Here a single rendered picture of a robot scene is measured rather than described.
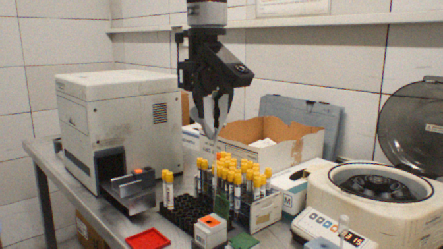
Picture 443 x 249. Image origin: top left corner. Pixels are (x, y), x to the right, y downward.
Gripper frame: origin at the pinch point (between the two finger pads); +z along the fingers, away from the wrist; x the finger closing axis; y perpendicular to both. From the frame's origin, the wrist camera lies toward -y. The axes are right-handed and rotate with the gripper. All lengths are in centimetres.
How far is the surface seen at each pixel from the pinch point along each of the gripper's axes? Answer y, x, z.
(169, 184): 11.2, 3.9, 13.3
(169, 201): 11.2, 3.9, 17.7
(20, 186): 164, 10, 65
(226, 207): -6.9, 3.1, 12.1
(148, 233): 9.0, 10.8, 21.9
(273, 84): 28, -51, -2
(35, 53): 164, -8, -11
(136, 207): 15.3, 10.2, 18.5
